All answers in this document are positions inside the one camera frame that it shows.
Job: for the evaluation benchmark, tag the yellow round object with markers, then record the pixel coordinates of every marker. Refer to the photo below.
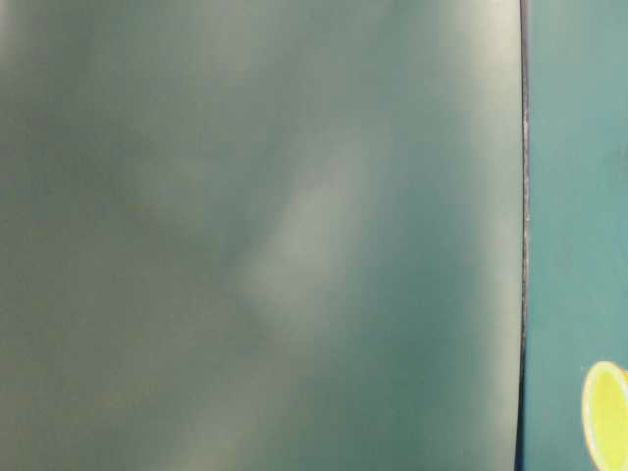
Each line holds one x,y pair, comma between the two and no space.
604,415

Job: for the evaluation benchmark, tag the teal side panel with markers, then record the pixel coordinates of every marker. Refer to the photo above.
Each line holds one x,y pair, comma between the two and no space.
260,235

